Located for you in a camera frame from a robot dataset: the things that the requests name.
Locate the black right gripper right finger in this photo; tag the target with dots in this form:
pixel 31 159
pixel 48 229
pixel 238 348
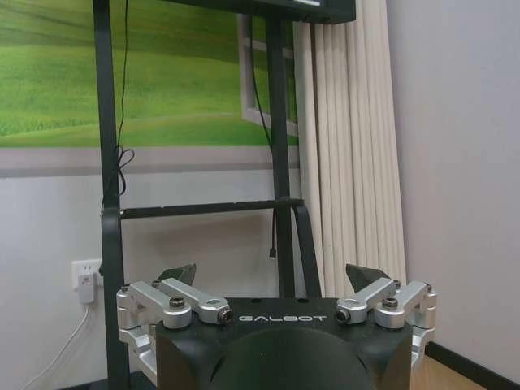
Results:
pixel 386 298

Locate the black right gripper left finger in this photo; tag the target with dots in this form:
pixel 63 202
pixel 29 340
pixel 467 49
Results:
pixel 178 298

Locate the white power adapter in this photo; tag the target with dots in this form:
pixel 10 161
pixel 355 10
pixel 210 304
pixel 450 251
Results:
pixel 87 287

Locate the black metal screen stand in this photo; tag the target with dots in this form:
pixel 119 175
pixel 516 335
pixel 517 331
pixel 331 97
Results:
pixel 109 170

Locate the cream pleated curtain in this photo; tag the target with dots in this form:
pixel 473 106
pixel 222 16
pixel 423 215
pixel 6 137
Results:
pixel 349 154

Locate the black display screen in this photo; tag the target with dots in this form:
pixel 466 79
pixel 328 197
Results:
pixel 284 8

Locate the white wall socket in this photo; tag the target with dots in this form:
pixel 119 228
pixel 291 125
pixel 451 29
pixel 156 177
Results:
pixel 84 270

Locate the green meadow wall poster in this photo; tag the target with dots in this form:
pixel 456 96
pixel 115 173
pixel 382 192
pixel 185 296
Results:
pixel 170 73

